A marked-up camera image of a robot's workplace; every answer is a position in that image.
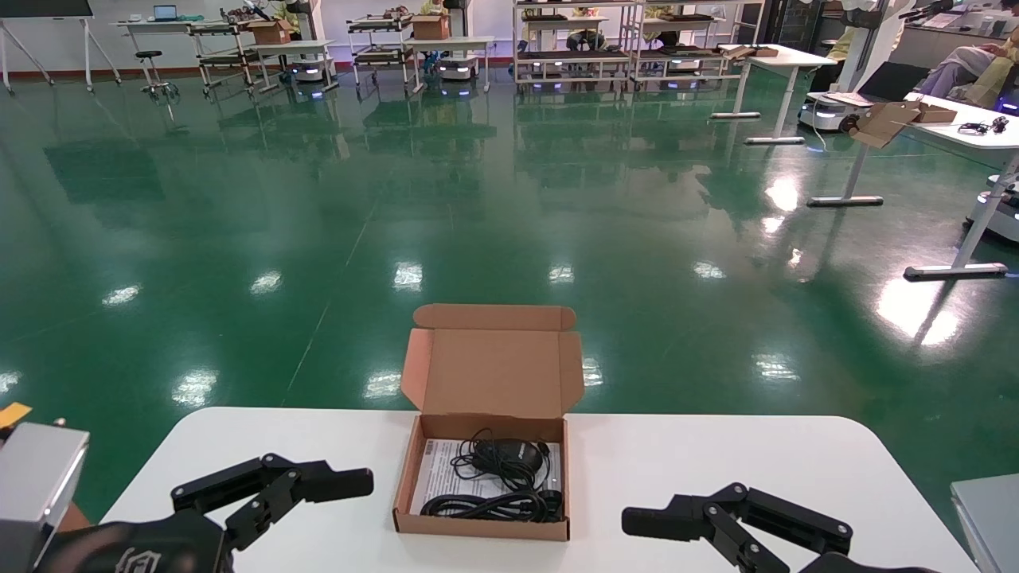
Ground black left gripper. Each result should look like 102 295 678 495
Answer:
36 454 374 573

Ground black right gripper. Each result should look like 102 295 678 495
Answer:
622 482 948 573

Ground brown cardboard storage box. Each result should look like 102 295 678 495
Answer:
392 304 587 543

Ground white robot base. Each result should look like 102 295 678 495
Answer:
966 173 1019 244

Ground white printed paper manual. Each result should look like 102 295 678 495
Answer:
409 438 563 518

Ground tall white wheeled robot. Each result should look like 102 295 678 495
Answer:
798 0 908 133

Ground metal shelf cart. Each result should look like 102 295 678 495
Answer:
189 20 267 98
346 12 424 95

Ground large white table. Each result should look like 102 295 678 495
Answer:
807 93 1019 281

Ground black round stool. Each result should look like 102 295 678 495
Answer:
134 50 181 101

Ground white table with T-legs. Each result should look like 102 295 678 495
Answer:
711 44 838 146

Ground white robot with column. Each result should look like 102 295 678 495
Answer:
436 0 480 82

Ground white table with laptop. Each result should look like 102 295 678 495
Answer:
115 19 204 60

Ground white metal shelf rack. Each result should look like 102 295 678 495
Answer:
633 0 767 87
512 0 646 90

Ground seated person in grey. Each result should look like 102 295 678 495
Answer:
916 36 1019 110

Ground seated person behind rack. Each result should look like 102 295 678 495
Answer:
567 8 609 52

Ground black board on stand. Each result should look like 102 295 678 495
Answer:
0 0 123 95

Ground grey counter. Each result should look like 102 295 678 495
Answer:
908 0 1019 49

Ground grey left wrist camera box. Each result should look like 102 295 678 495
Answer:
0 422 91 573

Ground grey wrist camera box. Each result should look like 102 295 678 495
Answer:
0 422 91 573
951 474 1019 573

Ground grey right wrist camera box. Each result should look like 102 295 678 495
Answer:
951 474 1019 573

